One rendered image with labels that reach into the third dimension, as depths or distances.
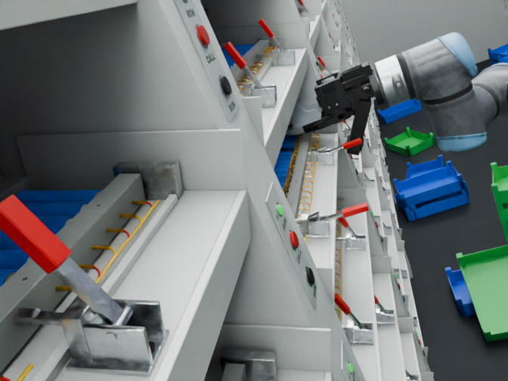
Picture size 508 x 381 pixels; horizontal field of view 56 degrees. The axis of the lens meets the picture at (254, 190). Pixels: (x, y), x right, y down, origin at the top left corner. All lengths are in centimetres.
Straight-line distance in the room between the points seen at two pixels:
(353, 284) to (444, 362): 92
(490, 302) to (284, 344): 145
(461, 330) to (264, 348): 144
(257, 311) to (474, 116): 66
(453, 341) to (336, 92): 113
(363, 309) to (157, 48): 61
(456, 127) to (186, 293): 78
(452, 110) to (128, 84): 70
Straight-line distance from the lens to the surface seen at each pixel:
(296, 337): 45
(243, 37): 106
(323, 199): 78
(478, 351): 179
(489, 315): 184
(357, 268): 94
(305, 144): 95
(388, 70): 94
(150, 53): 37
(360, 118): 97
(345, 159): 111
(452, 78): 95
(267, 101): 61
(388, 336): 108
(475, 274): 191
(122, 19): 37
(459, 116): 97
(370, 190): 169
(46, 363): 24
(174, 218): 35
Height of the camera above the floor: 126
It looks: 20 degrees down
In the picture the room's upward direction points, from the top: 25 degrees counter-clockwise
